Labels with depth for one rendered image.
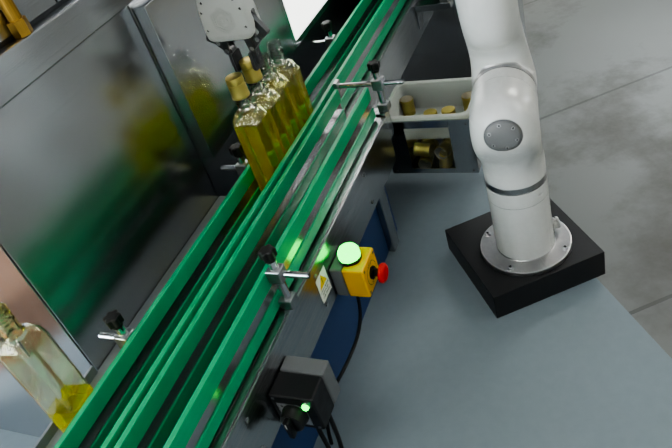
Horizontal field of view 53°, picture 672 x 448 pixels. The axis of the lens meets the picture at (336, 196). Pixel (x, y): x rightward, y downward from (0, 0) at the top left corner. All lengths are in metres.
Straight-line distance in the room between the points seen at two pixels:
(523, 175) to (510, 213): 0.10
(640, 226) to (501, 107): 1.64
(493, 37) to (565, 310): 0.59
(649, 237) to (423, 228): 1.21
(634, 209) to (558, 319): 1.43
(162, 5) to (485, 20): 0.59
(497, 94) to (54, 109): 0.73
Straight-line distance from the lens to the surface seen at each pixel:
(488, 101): 1.18
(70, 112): 1.18
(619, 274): 2.56
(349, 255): 1.25
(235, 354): 1.06
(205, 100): 1.41
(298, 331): 1.19
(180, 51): 1.36
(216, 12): 1.27
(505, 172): 1.30
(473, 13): 1.15
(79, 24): 1.18
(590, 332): 1.41
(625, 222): 2.76
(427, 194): 1.78
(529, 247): 1.42
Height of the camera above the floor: 1.84
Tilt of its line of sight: 36 degrees down
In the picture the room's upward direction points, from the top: 19 degrees counter-clockwise
